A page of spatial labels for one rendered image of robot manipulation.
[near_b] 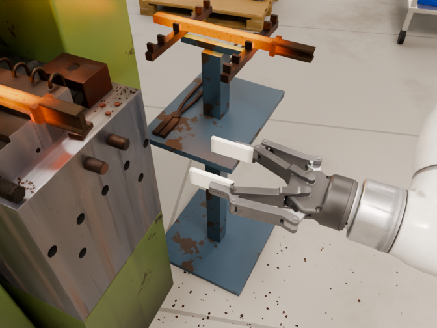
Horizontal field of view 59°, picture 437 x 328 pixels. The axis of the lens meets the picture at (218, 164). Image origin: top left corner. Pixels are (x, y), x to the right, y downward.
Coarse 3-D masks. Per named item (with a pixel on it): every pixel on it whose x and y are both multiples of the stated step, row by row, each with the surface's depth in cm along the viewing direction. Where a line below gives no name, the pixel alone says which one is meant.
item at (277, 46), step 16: (160, 16) 105; (176, 16) 105; (192, 32) 103; (208, 32) 100; (224, 32) 98; (240, 32) 98; (256, 48) 97; (272, 48) 94; (288, 48) 93; (304, 48) 92
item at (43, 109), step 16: (0, 96) 70; (16, 96) 70; (32, 96) 70; (48, 96) 69; (32, 112) 68; (48, 112) 69; (64, 112) 65; (80, 112) 66; (64, 128) 69; (80, 128) 68
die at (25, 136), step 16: (0, 80) 77; (16, 80) 77; (64, 96) 75; (0, 112) 70; (16, 112) 69; (0, 128) 67; (16, 128) 67; (32, 128) 69; (48, 128) 73; (0, 144) 65; (16, 144) 67; (32, 144) 71; (48, 144) 74; (0, 160) 65; (16, 160) 68; (32, 160) 72; (0, 176) 66
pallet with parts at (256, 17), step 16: (144, 0) 313; (160, 0) 312; (176, 0) 312; (192, 0) 312; (224, 0) 312; (240, 0) 312; (256, 0) 311; (272, 0) 318; (208, 16) 312; (256, 16) 292
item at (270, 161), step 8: (264, 152) 60; (256, 160) 61; (264, 160) 60; (272, 160) 59; (280, 160) 59; (272, 168) 59; (280, 168) 58; (288, 168) 57; (296, 168) 57; (280, 176) 59; (288, 176) 58; (304, 176) 55; (312, 176) 55
